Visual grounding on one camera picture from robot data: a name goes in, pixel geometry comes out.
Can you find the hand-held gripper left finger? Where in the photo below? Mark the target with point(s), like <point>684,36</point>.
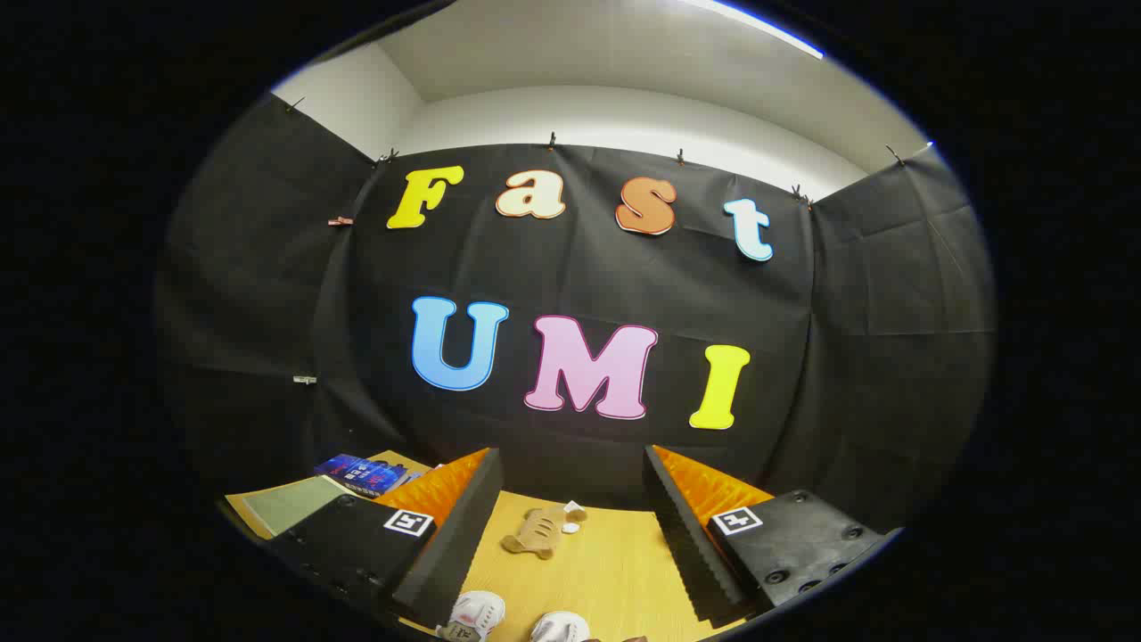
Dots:
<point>463,535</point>

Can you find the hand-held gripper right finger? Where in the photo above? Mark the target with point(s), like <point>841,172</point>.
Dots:
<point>686,535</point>

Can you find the white canvas shoe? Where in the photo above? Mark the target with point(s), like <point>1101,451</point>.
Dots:
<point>557,627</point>
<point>477,611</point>

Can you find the pale green fabric storage box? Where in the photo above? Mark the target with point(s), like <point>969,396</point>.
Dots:
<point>290,504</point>

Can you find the brown bread-shaped plush toy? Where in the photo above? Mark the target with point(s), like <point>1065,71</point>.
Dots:
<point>537,532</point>

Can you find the dark blue glossy book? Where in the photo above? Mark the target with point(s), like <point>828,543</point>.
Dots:
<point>361,473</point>

